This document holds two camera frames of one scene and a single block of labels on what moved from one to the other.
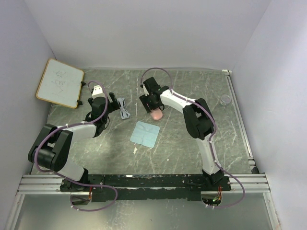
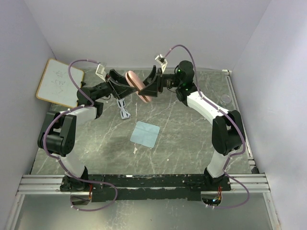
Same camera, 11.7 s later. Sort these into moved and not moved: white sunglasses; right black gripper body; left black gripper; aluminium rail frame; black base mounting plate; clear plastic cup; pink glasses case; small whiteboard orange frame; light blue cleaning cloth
Moved: left black gripper; right black gripper body; pink glasses case
Not moved: small whiteboard orange frame; light blue cleaning cloth; aluminium rail frame; black base mounting plate; clear plastic cup; white sunglasses
